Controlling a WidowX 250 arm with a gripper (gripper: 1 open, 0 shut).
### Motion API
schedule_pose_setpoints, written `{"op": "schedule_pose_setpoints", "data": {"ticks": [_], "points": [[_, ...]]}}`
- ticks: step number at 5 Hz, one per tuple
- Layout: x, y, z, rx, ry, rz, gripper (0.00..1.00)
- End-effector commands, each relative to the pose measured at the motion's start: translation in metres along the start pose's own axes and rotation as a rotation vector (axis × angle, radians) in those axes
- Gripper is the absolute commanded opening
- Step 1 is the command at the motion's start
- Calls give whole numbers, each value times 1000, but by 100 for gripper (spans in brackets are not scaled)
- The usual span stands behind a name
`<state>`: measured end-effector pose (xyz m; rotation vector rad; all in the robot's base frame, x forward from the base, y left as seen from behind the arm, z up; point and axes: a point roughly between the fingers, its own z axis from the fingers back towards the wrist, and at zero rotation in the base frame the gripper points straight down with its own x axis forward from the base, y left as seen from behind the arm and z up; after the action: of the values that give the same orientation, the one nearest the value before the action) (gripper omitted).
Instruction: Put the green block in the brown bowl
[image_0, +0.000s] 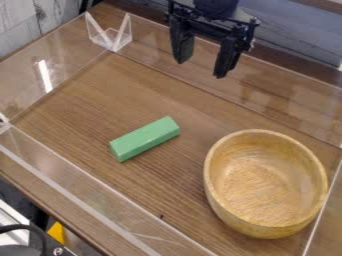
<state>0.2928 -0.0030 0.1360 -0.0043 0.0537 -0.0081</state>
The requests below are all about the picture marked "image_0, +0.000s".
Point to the brown wooden bowl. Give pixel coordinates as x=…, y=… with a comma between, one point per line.
x=265, y=183

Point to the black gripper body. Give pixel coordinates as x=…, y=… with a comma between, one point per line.
x=212, y=17

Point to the green rectangular block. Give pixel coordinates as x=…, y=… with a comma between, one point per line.
x=145, y=138

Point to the clear acrylic corner bracket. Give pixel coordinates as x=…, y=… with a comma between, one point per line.
x=113, y=39

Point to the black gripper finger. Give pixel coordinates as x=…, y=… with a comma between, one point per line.
x=228, y=57
x=182, y=39

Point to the yellow black equipment part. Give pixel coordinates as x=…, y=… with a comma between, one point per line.
x=57, y=233

